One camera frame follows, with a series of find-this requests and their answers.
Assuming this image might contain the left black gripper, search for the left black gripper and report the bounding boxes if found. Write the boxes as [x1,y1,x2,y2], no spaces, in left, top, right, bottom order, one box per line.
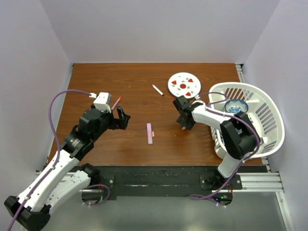
[91,106,129,141]

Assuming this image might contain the pink highlighter pen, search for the pink highlighter pen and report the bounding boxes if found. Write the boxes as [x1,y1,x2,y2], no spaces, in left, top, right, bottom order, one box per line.
[146,123,153,145]

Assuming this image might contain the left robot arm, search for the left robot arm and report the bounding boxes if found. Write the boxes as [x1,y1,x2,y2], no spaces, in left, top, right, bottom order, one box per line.
[4,106,130,231]

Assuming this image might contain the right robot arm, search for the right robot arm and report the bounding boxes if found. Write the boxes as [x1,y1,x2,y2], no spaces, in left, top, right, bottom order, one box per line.
[173,96,260,189]

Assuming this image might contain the pink pen red tip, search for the pink pen red tip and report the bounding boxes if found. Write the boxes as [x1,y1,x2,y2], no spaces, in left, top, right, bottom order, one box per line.
[112,97,122,109]

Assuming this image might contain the white pen black tip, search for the white pen black tip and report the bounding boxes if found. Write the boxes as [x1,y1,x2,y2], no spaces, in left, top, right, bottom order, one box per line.
[152,84,164,96]

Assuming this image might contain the white strawberry pattern plate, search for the white strawberry pattern plate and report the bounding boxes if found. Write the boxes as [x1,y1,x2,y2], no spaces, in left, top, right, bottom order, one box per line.
[167,72,202,99]

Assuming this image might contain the white plastic dish rack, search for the white plastic dish rack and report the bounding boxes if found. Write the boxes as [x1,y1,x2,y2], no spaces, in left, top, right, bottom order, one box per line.
[209,82,285,159]

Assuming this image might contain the blue white bowl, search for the blue white bowl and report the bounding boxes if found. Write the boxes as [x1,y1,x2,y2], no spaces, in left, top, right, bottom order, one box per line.
[224,99,249,114]

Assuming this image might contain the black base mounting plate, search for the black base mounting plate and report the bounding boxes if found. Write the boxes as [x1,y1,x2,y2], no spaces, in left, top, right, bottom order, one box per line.
[72,165,241,202]

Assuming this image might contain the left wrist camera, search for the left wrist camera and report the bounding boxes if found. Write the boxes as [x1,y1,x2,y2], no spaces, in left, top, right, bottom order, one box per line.
[93,92,112,113]

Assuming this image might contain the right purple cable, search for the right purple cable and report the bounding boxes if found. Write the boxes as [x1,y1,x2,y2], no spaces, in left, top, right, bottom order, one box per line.
[189,91,261,201]

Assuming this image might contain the purple cable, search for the purple cable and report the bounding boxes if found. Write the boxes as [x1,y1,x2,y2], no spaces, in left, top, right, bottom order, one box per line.
[5,89,111,231]
[189,91,261,201]

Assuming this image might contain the aluminium frame rail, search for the aluminium frame rail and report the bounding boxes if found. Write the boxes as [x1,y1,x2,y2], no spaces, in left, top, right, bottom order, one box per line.
[235,64,246,83]

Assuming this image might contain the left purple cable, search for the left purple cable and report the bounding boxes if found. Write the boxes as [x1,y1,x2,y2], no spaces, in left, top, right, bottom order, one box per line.
[5,89,111,231]

